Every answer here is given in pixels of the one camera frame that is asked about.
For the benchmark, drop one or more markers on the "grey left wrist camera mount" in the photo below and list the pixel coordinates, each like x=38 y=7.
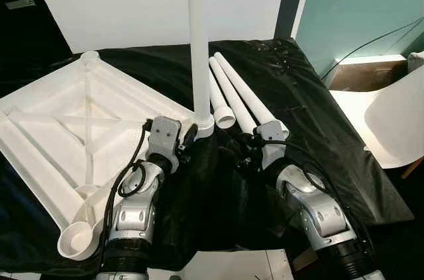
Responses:
x=163 y=136

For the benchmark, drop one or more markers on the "white shell chair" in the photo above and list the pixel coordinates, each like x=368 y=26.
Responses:
x=391 y=121

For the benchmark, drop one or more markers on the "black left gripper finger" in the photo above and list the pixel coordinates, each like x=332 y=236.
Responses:
x=190 y=134

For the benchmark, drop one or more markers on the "small grey metal plate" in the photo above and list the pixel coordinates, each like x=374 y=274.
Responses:
x=20 y=3

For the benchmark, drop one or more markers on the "white bag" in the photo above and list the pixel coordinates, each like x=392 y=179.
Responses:
x=416 y=60

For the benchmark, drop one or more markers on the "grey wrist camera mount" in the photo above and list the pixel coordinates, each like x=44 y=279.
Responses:
x=271 y=134
x=163 y=136

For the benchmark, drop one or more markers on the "large white backdrop panel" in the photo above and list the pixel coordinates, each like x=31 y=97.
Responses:
x=112 y=2

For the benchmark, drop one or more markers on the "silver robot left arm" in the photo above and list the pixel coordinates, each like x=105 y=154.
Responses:
x=136 y=214

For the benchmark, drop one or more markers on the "black table cloth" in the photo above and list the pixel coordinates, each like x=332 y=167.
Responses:
x=331 y=161

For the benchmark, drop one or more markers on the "white plastic table top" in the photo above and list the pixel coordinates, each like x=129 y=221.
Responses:
x=53 y=141

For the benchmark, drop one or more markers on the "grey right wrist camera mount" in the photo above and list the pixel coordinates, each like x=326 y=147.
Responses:
x=271 y=134

